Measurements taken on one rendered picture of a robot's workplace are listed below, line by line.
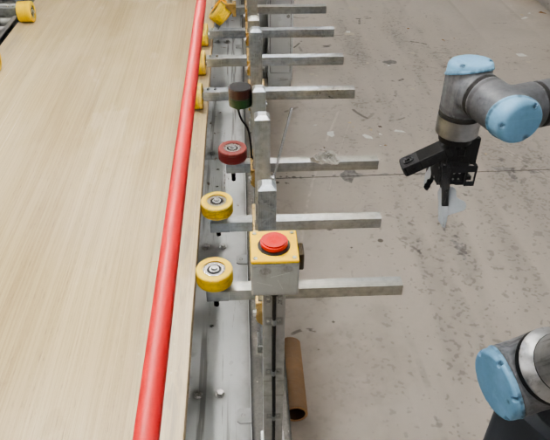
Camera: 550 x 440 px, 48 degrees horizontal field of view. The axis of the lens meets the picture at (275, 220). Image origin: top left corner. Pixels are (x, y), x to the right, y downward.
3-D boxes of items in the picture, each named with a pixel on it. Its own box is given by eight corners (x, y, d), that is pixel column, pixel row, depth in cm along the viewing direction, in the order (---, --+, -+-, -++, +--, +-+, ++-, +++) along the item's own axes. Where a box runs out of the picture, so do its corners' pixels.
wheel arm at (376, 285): (398, 287, 142) (400, 273, 139) (401, 298, 139) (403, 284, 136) (207, 293, 140) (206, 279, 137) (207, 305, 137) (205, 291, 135)
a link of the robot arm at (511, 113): (560, 95, 112) (516, 68, 121) (507, 105, 109) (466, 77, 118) (546, 140, 118) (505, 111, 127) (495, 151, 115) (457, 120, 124)
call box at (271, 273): (294, 267, 98) (296, 229, 93) (298, 299, 93) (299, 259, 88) (250, 269, 98) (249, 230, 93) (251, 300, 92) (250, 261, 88)
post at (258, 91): (265, 229, 188) (264, 83, 159) (265, 236, 185) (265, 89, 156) (254, 229, 188) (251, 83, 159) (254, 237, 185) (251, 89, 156)
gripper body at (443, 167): (473, 189, 138) (484, 141, 130) (435, 190, 137) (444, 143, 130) (463, 170, 144) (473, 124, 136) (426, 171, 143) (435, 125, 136)
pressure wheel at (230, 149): (247, 172, 183) (246, 138, 176) (247, 187, 176) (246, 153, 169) (220, 172, 182) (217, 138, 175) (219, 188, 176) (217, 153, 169)
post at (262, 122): (269, 271, 165) (269, 109, 136) (270, 280, 162) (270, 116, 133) (256, 271, 165) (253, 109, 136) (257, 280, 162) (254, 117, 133)
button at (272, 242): (286, 239, 93) (286, 230, 92) (288, 257, 89) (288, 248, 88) (259, 240, 92) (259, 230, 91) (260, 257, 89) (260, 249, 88)
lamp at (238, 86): (252, 153, 173) (251, 81, 160) (253, 163, 168) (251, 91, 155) (231, 153, 172) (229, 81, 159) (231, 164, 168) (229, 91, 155)
